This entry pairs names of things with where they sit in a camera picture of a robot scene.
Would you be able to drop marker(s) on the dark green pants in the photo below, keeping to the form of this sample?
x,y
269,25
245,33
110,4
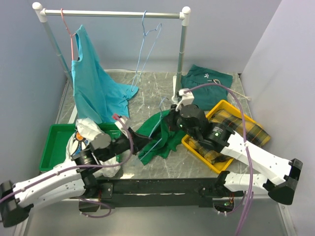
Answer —
x,y
206,97

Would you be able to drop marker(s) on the yellow plastic tray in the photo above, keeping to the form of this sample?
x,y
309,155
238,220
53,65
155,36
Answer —
x,y
222,166

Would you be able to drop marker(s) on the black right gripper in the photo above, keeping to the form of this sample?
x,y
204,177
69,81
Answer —
x,y
170,118

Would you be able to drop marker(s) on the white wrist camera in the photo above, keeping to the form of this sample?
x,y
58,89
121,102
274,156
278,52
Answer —
x,y
185,97
122,122

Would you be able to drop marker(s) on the turquoise t shirt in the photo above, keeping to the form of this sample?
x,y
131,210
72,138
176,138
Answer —
x,y
96,95

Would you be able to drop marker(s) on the pink wire hanger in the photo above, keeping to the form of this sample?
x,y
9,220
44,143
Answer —
x,y
69,33

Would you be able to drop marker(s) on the yellow plaid cloth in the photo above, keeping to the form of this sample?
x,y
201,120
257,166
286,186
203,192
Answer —
x,y
254,134

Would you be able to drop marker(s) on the green t shirt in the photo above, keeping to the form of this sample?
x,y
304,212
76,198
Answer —
x,y
169,142

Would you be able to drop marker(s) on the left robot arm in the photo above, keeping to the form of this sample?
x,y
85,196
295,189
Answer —
x,y
72,178

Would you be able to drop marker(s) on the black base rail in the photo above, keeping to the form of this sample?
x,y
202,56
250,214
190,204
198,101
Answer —
x,y
165,192

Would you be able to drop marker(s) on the green plastic tray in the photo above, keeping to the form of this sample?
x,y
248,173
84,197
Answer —
x,y
59,134

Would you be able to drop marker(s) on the blue wire hanger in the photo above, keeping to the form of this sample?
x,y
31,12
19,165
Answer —
x,y
155,127
143,59

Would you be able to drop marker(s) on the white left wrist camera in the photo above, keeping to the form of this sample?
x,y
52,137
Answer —
x,y
122,122

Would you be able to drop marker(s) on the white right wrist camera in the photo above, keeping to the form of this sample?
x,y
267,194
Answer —
x,y
185,97

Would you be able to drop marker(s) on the white clothes rack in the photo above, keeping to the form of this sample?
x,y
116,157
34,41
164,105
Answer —
x,y
184,16

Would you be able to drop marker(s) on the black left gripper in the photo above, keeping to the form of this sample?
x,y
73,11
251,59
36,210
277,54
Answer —
x,y
139,141

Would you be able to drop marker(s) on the white garment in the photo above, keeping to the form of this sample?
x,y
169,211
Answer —
x,y
86,130

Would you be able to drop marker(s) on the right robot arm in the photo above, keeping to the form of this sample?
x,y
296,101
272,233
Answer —
x,y
277,177

